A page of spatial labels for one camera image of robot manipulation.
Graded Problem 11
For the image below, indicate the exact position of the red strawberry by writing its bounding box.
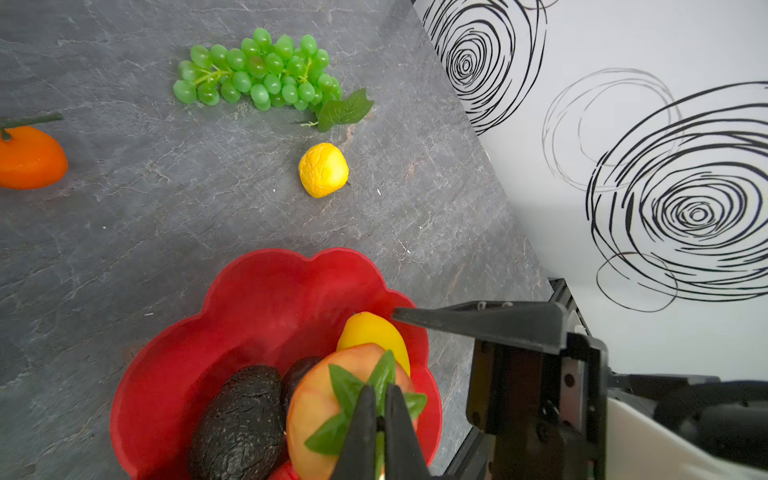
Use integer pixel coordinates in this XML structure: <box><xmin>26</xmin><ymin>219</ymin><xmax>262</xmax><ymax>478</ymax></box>
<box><xmin>286</xmin><ymin>343</ymin><xmax>430</xmax><ymax>479</ymax></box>

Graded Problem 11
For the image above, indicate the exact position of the yellow pear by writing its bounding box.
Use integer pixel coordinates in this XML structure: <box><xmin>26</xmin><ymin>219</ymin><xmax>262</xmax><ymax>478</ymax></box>
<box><xmin>298</xmin><ymin>143</ymin><xmax>350</xmax><ymax>198</ymax></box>

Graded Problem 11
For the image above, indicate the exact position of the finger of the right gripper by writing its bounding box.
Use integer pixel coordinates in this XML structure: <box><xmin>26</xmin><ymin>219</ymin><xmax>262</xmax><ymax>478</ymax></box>
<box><xmin>392</xmin><ymin>301</ymin><xmax>568</xmax><ymax>354</ymax></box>

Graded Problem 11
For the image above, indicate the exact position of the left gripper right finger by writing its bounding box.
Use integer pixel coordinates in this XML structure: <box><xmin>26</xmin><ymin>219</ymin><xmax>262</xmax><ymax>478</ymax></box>
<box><xmin>384</xmin><ymin>384</ymin><xmax>431</xmax><ymax>480</ymax></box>

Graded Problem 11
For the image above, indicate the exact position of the red flower-shaped fruit bowl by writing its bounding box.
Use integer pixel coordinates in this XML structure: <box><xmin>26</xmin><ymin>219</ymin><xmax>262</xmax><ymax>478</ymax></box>
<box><xmin>110</xmin><ymin>248</ymin><xmax>411</xmax><ymax>479</ymax></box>

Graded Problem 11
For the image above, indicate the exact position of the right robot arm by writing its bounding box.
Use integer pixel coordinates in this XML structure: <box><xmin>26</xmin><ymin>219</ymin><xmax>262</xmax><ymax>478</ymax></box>
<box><xmin>393</xmin><ymin>301</ymin><xmax>767</xmax><ymax>479</ymax></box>

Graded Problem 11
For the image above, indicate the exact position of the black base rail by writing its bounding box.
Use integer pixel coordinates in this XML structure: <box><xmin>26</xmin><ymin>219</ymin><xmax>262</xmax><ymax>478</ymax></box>
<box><xmin>445</xmin><ymin>278</ymin><xmax>591</xmax><ymax>479</ymax></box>

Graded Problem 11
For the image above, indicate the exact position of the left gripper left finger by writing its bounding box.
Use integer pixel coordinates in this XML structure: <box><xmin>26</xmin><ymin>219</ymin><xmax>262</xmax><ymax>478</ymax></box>
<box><xmin>330</xmin><ymin>385</ymin><xmax>378</xmax><ymax>480</ymax></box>

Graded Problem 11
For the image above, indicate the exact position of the dark avocado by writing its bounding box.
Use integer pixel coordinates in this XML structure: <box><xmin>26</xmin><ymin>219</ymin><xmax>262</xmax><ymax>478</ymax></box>
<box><xmin>189</xmin><ymin>365</ymin><xmax>285</xmax><ymax>479</ymax></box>

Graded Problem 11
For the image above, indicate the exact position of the green grape bunch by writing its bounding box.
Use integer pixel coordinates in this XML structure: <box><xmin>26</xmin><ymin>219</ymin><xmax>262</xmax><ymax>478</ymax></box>
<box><xmin>172</xmin><ymin>28</ymin><xmax>374</xmax><ymax>132</ymax></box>

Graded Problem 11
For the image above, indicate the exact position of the orange tangerine right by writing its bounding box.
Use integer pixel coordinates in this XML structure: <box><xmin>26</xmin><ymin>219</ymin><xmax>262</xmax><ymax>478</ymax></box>
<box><xmin>1</xmin><ymin>113</ymin><xmax>68</xmax><ymax>190</ymax></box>

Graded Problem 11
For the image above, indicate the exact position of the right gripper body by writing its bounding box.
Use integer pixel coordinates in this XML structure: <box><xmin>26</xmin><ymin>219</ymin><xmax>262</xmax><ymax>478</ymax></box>
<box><xmin>466</xmin><ymin>333</ymin><xmax>609</xmax><ymax>479</ymax></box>

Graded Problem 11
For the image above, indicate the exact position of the yellow lemon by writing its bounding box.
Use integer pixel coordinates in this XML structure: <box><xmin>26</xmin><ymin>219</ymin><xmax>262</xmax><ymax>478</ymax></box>
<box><xmin>337</xmin><ymin>312</ymin><xmax>411</xmax><ymax>376</ymax></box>

